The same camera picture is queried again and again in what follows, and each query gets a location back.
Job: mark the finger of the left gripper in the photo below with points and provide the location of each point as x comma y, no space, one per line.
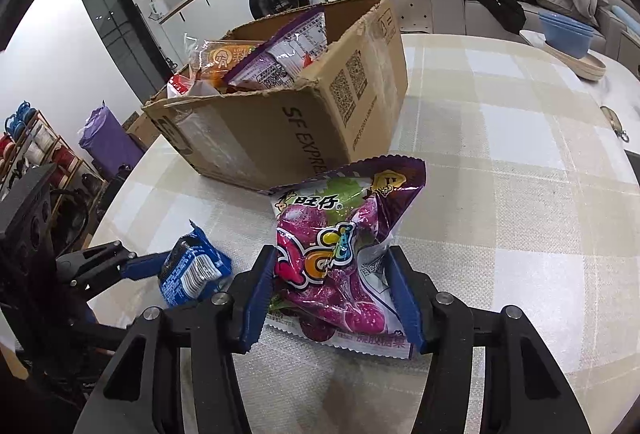
149,265

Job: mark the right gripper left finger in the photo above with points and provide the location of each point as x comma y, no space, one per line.
139,391

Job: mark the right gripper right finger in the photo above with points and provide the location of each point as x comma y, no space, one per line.
525,390

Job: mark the blue cookie packet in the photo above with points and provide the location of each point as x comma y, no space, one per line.
193,270

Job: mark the purple candy bag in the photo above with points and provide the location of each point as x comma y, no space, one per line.
332,232
278,61

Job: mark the packaged bread loaf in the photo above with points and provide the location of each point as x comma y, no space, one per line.
211,60

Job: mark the small cardboard box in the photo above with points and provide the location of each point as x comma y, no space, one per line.
142,130

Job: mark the white red bag in box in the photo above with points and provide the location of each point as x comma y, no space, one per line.
179,85

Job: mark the black glass door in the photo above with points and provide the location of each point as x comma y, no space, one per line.
131,45

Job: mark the brown cardboard box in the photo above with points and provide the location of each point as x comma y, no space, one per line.
341,108

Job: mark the beige plate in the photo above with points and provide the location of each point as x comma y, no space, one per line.
588,68

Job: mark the blue bowl stack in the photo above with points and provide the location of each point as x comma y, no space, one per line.
566,35

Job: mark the light blue pillow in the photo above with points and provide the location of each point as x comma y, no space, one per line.
627,19

